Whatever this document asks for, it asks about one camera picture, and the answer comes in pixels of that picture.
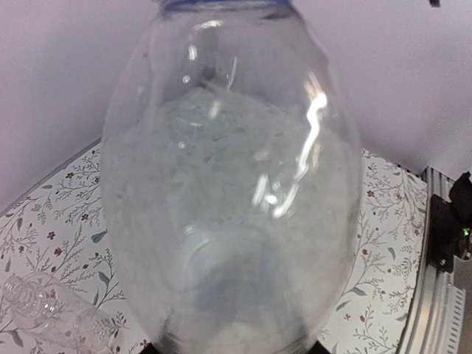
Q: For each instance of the blue label plastic bottle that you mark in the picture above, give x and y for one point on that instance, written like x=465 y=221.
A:
x=230 y=179

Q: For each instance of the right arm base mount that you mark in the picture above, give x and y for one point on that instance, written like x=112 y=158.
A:
x=450 y=225

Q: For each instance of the floral patterned table mat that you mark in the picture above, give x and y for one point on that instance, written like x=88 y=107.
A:
x=59 y=228

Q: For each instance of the aluminium front rail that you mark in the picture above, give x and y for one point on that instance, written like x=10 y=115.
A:
x=439 y=318

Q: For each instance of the clear plastic bottle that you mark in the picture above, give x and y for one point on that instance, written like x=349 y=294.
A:
x=46 y=309

